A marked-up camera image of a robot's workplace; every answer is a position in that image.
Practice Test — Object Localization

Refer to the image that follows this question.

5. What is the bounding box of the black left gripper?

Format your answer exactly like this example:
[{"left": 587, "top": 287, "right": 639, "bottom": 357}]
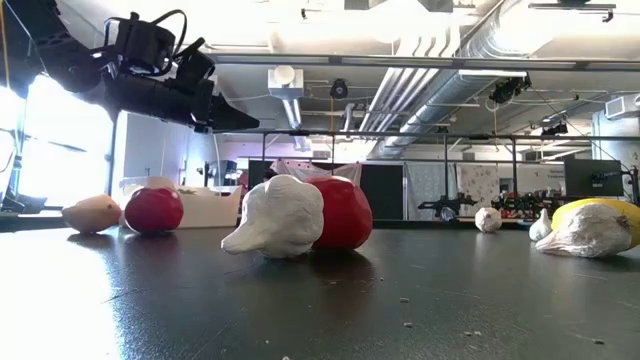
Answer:
[{"left": 102, "top": 74, "right": 260, "bottom": 134}]

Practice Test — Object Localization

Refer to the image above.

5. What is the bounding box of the white garlic bulb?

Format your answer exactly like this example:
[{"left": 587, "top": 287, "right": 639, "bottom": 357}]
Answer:
[
  {"left": 534, "top": 202, "right": 633, "bottom": 260},
  {"left": 474, "top": 206, "right": 503, "bottom": 234},
  {"left": 528, "top": 208, "right": 554, "bottom": 242},
  {"left": 220, "top": 173, "right": 325, "bottom": 260}
]

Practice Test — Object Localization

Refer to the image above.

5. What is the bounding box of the yellow lemon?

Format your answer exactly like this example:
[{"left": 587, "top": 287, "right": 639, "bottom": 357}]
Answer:
[
  {"left": 551, "top": 197, "right": 640, "bottom": 250},
  {"left": 61, "top": 193, "right": 123, "bottom": 235}
]

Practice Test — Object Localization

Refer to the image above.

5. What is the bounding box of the white ceiling box unit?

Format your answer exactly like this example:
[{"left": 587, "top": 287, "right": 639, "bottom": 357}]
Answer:
[{"left": 267, "top": 64, "right": 305, "bottom": 101}]

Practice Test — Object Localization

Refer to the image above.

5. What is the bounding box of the white plastic basket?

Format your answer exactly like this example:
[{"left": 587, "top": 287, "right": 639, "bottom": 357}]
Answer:
[{"left": 118, "top": 175, "right": 244, "bottom": 230}]

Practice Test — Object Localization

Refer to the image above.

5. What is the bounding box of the white dotted cloth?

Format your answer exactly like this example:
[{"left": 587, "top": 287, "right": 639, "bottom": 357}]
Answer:
[{"left": 268, "top": 158, "right": 363, "bottom": 187}]

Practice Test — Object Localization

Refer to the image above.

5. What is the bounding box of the black partition panel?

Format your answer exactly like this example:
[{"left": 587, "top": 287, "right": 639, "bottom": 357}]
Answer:
[{"left": 359, "top": 163, "right": 405, "bottom": 221}]

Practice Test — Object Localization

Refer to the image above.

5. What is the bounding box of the white ceiling pipe bundle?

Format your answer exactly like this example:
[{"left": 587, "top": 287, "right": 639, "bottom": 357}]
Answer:
[{"left": 357, "top": 19, "right": 464, "bottom": 134}]

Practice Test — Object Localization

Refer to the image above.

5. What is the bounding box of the grey patterned curtain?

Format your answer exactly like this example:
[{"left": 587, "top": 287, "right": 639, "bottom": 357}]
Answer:
[{"left": 403, "top": 162, "right": 457, "bottom": 221}]

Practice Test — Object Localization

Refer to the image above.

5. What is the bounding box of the black base block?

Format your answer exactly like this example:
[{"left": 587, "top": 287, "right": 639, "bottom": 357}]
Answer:
[{"left": 0, "top": 187, "right": 64, "bottom": 217}]

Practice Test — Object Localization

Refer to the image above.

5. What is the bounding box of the floral white cloth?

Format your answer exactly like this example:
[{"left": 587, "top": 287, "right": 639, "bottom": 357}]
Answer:
[{"left": 455, "top": 163, "right": 501, "bottom": 209}]

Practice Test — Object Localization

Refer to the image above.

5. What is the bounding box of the black ceiling track light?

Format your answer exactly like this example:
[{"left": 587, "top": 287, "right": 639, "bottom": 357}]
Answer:
[{"left": 488, "top": 74, "right": 534, "bottom": 105}]

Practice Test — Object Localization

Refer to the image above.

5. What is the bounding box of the red black equipment clutter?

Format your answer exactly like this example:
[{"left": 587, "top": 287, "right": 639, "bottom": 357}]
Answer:
[{"left": 491, "top": 188, "right": 569, "bottom": 220}]

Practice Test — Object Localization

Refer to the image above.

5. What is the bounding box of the black computer monitor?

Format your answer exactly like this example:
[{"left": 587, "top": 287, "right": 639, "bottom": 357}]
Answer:
[{"left": 563, "top": 158, "right": 625, "bottom": 198}]

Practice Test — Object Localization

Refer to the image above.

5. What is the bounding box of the white hanging cable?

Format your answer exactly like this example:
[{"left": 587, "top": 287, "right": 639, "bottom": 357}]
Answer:
[{"left": 214, "top": 132, "right": 224, "bottom": 187}]

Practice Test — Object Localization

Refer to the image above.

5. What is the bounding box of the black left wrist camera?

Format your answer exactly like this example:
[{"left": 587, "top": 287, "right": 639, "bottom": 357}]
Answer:
[{"left": 173, "top": 45, "right": 217, "bottom": 94}]

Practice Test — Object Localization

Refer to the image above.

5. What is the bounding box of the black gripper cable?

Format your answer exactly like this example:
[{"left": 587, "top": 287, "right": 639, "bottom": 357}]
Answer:
[{"left": 102, "top": 8, "right": 189, "bottom": 57}]

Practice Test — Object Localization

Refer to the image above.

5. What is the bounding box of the black ceiling camera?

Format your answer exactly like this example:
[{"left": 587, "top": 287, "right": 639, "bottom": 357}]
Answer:
[{"left": 328, "top": 78, "right": 350, "bottom": 100}]

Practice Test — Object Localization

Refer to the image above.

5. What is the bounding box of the black metal rack frame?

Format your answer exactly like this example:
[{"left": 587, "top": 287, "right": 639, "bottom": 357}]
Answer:
[{"left": 214, "top": 127, "right": 640, "bottom": 222}]

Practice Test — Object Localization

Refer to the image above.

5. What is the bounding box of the long grey ceiling rail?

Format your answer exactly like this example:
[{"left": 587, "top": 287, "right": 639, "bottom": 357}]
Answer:
[{"left": 209, "top": 52, "right": 640, "bottom": 72}]

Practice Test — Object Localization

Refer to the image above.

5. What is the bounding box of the silver spiral air duct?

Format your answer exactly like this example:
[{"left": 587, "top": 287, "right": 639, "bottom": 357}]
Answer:
[{"left": 367, "top": 0, "right": 551, "bottom": 160}]

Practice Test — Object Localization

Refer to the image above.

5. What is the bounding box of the white wall air unit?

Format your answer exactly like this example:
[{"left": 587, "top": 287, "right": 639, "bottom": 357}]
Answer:
[{"left": 603, "top": 93, "right": 640, "bottom": 121}]

